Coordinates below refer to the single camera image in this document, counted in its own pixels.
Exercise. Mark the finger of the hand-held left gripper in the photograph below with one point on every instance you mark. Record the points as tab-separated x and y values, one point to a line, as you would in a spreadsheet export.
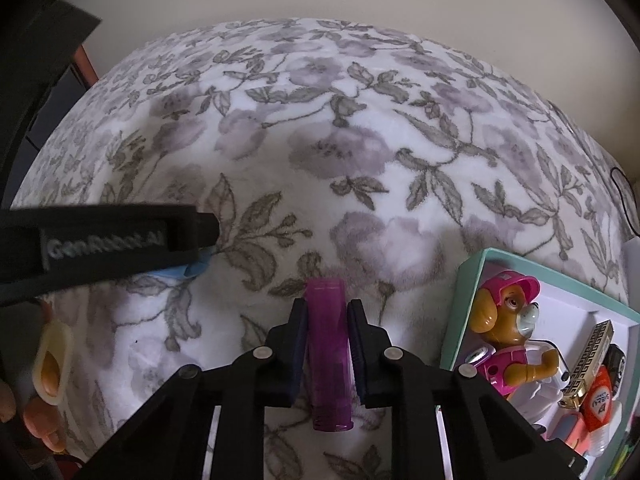
197	230

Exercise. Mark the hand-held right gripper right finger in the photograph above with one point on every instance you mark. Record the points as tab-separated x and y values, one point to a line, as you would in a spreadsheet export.
357	350

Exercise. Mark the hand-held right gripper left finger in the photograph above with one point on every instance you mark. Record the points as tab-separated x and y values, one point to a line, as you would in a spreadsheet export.
297	345

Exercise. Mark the purple plastic tube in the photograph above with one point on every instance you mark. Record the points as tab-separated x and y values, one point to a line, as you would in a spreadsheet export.
325	340

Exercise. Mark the orange grey cloth toy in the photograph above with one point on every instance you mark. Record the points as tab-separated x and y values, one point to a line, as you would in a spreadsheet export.
180	272

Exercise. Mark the white smartwatch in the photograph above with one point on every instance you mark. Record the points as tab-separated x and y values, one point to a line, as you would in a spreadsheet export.
542	400

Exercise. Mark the teal cardboard box tray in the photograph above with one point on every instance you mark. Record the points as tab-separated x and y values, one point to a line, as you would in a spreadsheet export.
575	310

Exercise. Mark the orange and blue toy block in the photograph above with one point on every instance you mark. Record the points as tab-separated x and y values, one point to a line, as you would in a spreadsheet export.
565	427

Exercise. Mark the black gold patterned lighter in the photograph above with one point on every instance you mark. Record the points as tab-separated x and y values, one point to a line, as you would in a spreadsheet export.
592	355

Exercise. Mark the small black box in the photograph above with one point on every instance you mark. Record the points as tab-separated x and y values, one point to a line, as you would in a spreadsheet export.
615	360

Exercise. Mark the person's left hand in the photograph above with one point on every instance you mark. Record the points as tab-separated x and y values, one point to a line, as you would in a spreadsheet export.
45	405

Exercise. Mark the orange red board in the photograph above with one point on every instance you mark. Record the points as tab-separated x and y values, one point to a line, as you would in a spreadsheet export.
85	65

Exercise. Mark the floral printed blanket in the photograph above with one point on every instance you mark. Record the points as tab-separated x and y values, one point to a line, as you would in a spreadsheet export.
350	110

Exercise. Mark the dark cabinet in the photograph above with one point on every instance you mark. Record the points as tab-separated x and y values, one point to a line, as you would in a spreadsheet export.
30	60

